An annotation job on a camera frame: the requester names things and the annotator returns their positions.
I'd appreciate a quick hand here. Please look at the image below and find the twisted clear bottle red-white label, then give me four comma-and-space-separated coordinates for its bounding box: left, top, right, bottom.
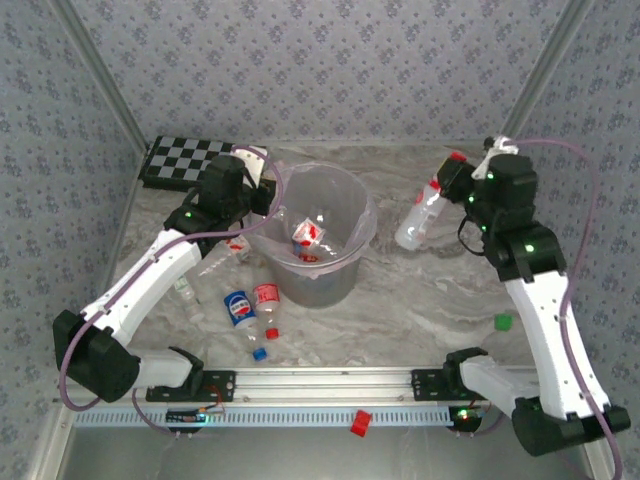
197, 234, 254, 279

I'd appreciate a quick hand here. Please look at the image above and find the red-white label bottle white cap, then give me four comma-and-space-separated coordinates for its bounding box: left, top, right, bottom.
291, 214, 351, 259

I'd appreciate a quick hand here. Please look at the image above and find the white translucent bottle red cap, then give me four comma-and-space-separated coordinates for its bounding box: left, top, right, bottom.
394, 151, 470, 251

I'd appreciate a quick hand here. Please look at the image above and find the red label bottle red cap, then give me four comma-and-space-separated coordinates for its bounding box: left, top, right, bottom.
252, 282, 281, 341

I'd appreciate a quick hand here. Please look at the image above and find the translucent grey plastic bin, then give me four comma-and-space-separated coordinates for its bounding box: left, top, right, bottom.
249, 162, 376, 309

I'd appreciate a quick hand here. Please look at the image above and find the blue label bottle blue cap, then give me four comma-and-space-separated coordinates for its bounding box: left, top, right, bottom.
223, 289, 267, 362

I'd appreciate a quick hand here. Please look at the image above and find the clear bottle green label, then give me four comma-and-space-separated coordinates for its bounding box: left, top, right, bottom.
169, 274, 206, 324

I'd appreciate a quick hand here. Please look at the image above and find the pink plastic bin liner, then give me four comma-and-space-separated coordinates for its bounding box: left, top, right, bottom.
248, 162, 379, 281

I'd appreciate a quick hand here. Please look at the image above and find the black and grey checkerboard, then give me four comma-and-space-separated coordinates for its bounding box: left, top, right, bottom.
141, 134, 269, 192

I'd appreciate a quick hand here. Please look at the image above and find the clear bottle green cap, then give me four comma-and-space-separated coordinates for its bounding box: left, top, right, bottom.
482, 313, 519, 369

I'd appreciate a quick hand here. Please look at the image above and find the small red plastic block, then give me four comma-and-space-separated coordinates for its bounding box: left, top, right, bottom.
349, 408, 373, 439

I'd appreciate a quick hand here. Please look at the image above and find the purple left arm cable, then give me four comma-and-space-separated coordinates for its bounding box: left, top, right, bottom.
57, 144, 285, 441

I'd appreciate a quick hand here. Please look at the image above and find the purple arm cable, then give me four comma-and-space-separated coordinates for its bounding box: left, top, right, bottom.
457, 138, 625, 480
57, 144, 285, 441

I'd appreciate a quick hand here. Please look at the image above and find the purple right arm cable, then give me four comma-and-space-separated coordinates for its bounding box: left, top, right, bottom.
457, 138, 625, 480

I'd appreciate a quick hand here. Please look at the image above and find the aluminium right frame post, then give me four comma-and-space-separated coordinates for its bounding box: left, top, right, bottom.
497, 0, 597, 151

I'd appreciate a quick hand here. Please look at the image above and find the aluminium frame post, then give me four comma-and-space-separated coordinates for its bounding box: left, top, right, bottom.
48, 0, 151, 151
497, 0, 597, 151

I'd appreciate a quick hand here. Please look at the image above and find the aluminium left frame post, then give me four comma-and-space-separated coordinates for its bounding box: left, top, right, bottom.
48, 0, 151, 151

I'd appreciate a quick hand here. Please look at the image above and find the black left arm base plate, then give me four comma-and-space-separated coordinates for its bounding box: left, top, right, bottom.
145, 368, 237, 404

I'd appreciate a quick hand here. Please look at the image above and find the aluminium frame rail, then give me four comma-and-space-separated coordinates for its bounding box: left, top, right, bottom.
52, 363, 551, 407

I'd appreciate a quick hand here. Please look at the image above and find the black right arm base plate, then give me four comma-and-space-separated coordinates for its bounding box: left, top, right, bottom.
410, 367, 464, 404

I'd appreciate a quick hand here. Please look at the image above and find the slotted grey cable duct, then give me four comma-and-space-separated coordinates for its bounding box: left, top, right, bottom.
74, 405, 459, 430

